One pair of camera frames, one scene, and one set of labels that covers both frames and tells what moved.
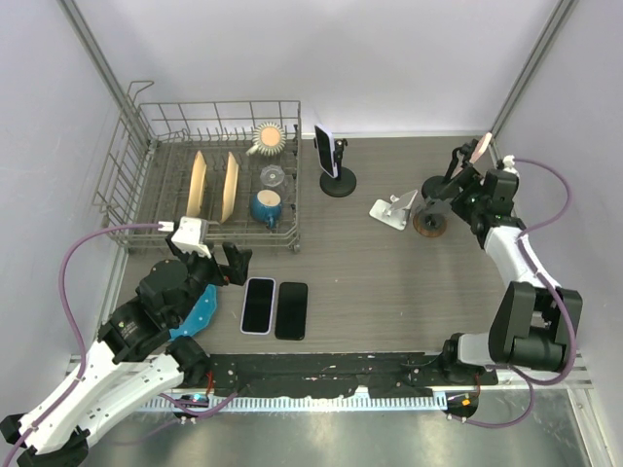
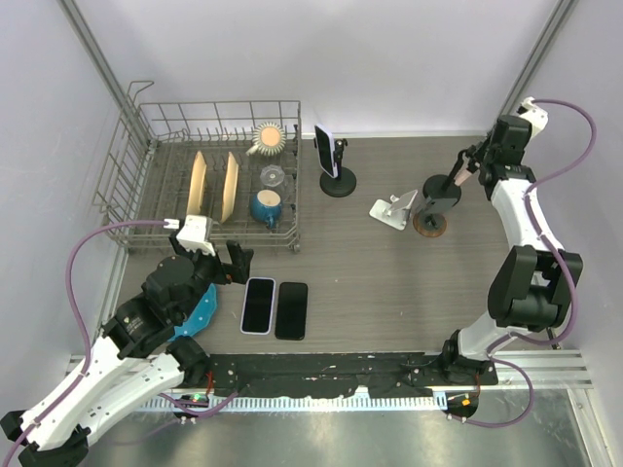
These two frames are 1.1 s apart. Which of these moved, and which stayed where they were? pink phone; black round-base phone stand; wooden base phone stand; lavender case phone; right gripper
Moved: pink phone; right gripper
Stayed: black round-base phone stand; wooden base phone stand; lavender case phone
